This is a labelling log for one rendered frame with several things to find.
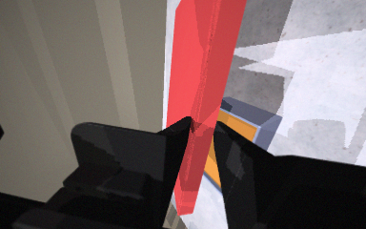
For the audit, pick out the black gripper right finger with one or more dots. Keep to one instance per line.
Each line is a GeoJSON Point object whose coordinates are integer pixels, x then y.
{"type": "Point", "coordinates": [255, 183]}

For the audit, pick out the dark grey open box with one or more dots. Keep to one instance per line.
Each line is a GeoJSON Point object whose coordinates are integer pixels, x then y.
{"type": "Point", "coordinates": [257, 125]}

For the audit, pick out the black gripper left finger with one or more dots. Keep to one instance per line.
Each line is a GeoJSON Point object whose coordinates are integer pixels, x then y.
{"type": "Point", "coordinates": [157, 154]}

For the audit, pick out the red slab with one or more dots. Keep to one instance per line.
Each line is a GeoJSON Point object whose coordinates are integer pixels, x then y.
{"type": "Point", "coordinates": [204, 37]}

